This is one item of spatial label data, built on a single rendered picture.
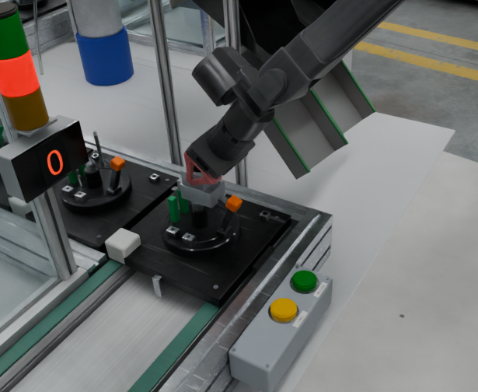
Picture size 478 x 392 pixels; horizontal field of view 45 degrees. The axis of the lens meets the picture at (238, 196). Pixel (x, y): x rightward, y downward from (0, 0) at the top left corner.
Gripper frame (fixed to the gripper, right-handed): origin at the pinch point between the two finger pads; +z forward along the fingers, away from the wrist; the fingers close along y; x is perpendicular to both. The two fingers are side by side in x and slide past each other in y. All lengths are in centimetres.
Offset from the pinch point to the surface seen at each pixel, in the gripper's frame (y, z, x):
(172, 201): 2.5, 7.7, -0.2
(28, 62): 18.9, -13.8, -23.2
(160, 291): 13.6, 12.4, 9.6
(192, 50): -84, 61, -41
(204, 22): -84, 48, -42
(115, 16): -58, 50, -57
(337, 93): -46.0, 2.7, 5.7
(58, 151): 18.4, -3.3, -14.8
